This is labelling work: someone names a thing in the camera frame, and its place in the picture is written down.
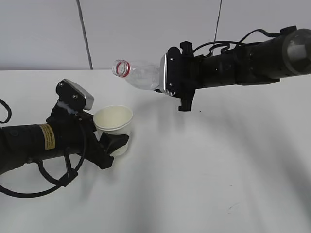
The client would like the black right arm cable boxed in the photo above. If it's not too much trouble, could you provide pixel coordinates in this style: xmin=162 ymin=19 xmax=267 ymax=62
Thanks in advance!
xmin=193 ymin=28 xmax=285 ymax=58

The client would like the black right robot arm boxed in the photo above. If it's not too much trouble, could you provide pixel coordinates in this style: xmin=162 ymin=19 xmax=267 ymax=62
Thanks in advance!
xmin=178 ymin=26 xmax=311 ymax=112

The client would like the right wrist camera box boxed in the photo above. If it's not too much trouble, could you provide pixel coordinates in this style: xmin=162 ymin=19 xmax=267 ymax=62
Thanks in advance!
xmin=159 ymin=47 xmax=181 ymax=96

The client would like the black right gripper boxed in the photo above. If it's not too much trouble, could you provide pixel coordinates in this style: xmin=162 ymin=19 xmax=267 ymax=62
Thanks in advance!
xmin=178 ymin=41 xmax=204 ymax=112

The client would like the white paper cup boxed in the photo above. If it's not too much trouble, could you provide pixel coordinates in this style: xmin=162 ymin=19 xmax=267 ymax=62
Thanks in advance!
xmin=93 ymin=104 xmax=134 ymax=157

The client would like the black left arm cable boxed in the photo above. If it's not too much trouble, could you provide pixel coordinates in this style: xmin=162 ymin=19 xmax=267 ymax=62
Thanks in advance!
xmin=0 ymin=98 xmax=86 ymax=199

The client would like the clear water bottle red label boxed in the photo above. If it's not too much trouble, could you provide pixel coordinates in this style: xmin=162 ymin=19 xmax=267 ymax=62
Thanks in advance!
xmin=111 ymin=60 xmax=160 ymax=91

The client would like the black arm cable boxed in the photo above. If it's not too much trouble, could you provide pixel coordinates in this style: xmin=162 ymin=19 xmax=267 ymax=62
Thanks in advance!
xmin=0 ymin=98 xmax=86 ymax=199
xmin=193 ymin=28 xmax=285 ymax=58

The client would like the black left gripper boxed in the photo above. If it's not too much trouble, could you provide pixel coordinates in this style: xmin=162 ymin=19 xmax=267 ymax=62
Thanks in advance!
xmin=47 ymin=105 xmax=129 ymax=169

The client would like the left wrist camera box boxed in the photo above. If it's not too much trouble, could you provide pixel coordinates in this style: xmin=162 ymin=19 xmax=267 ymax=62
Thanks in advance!
xmin=56 ymin=79 xmax=94 ymax=111

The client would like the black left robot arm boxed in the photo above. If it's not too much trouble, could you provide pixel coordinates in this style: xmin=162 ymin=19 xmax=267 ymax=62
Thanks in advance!
xmin=0 ymin=106 xmax=129 ymax=174

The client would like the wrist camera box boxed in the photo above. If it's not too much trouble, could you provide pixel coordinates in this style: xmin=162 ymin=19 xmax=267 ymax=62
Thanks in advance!
xmin=159 ymin=47 xmax=181 ymax=96
xmin=56 ymin=79 xmax=94 ymax=111

